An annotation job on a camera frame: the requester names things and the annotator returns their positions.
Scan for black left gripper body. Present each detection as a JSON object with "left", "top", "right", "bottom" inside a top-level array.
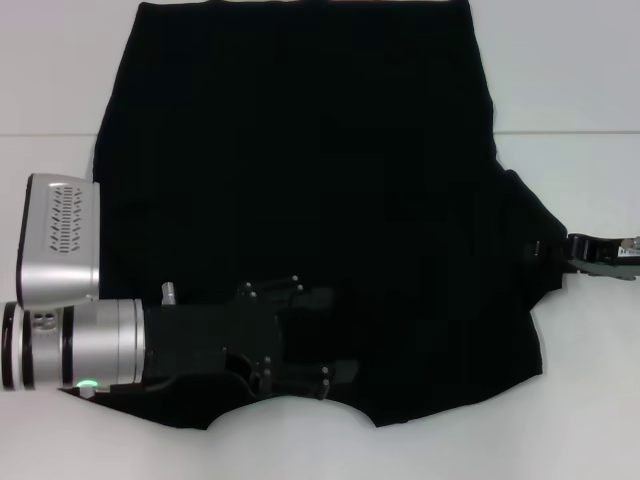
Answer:
[{"left": 143, "top": 282, "right": 289, "bottom": 396}]

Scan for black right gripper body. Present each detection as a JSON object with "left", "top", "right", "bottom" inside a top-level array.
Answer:
[{"left": 567, "top": 237, "right": 640, "bottom": 282}]

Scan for black t-shirt with white print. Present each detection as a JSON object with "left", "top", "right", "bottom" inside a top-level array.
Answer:
[{"left": 62, "top": 0, "right": 571, "bottom": 432}]

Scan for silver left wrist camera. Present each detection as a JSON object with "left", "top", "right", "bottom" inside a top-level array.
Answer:
[{"left": 14, "top": 173, "right": 101, "bottom": 309}]

